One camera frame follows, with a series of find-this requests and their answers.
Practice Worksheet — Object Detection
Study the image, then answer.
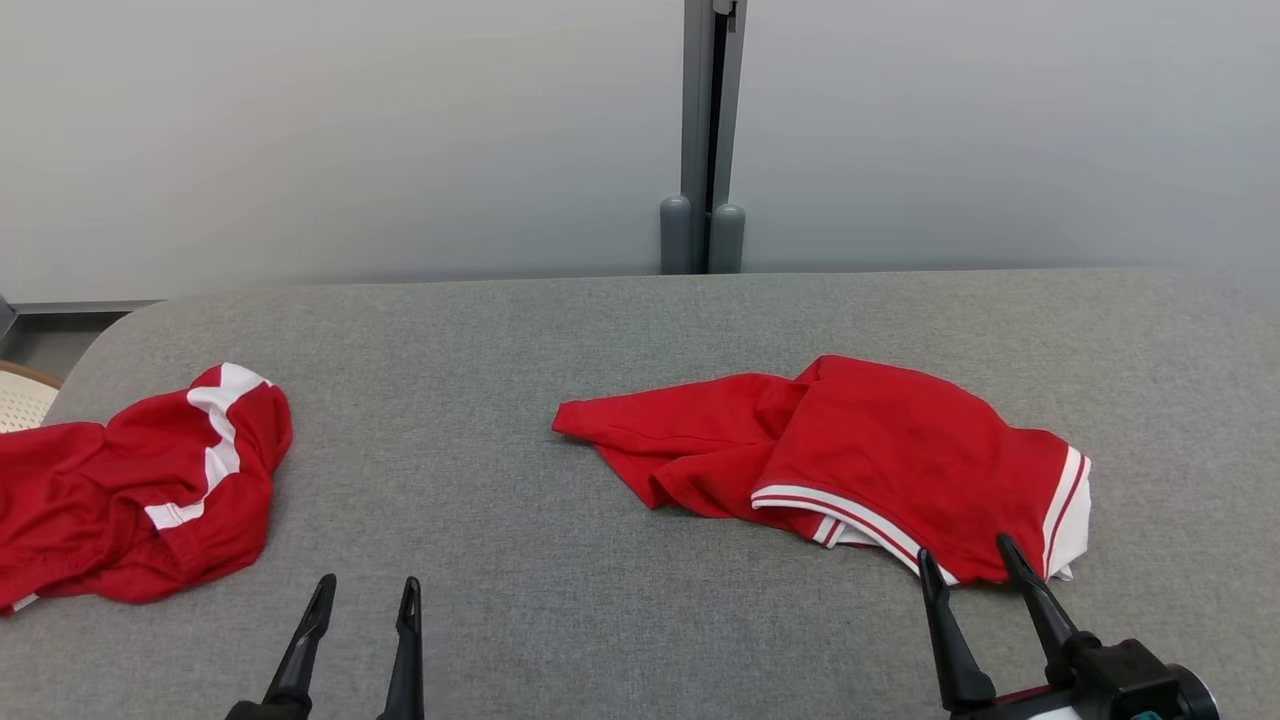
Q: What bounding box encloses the red garment broad white stripe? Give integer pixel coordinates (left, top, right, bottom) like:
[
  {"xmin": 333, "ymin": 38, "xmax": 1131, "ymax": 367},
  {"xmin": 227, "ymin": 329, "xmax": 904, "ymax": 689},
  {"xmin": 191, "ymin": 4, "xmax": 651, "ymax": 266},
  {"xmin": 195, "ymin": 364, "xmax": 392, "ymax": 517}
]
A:
[{"xmin": 0, "ymin": 362, "xmax": 294, "ymax": 614}]

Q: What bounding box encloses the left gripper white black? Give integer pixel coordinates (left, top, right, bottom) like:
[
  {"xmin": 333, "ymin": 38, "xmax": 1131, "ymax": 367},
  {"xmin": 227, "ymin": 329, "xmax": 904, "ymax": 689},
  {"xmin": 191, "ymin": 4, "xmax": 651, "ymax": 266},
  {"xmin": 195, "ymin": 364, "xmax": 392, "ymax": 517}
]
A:
[{"xmin": 225, "ymin": 574, "xmax": 425, "ymax": 720}]

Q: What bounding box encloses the red garment thin-striped white trim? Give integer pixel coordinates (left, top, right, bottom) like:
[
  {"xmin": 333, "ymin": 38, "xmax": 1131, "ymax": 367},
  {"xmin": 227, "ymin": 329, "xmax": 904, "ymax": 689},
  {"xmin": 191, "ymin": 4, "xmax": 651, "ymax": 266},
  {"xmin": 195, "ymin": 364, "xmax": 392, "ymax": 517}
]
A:
[{"xmin": 552, "ymin": 355, "xmax": 1093, "ymax": 586}]

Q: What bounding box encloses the grey baseboard rail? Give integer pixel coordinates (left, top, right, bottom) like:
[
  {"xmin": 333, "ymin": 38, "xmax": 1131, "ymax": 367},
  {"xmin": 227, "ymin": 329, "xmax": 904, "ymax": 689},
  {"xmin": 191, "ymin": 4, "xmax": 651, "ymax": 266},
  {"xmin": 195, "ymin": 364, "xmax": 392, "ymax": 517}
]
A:
[{"xmin": 5, "ymin": 298, "xmax": 161, "ymax": 317}]

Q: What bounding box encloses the grey cylindrical post foot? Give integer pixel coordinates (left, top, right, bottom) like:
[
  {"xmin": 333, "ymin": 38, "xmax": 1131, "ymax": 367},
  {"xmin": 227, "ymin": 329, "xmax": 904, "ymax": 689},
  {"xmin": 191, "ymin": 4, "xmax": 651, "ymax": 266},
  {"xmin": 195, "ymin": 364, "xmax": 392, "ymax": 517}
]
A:
[
  {"xmin": 659, "ymin": 195, "xmax": 693, "ymax": 275},
  {"xmin": 708, "ymin": 203, "xmax": 747, "ymax": 274}
]

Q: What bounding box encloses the grey partition post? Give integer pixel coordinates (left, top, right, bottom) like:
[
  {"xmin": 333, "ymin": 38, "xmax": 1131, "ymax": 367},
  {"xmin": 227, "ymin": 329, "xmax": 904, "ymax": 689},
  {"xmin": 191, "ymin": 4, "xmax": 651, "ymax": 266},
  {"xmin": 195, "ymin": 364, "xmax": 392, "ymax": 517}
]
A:
[{"xmin": 680, "ymin": 0, "xmax": 748, "ymax": 273}]

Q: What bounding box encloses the white perforated basket brown rim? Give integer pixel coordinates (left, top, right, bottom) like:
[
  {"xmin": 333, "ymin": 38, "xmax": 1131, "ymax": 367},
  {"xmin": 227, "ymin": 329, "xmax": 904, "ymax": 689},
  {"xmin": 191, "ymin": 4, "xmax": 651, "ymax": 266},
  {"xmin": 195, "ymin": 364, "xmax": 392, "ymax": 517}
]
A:
[{"xmin": 0, "ymin": 360, "xmax": 63, "ymax": 434}]

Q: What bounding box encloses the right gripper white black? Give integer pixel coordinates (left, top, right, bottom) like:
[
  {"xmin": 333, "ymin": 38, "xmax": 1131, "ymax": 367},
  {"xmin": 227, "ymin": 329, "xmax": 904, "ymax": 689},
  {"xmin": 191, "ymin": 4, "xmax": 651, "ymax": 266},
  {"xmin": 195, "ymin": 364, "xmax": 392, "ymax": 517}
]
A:
[{"xmin": 917, "ymin": 533, "xmax": 1221, "ymax": 720}]

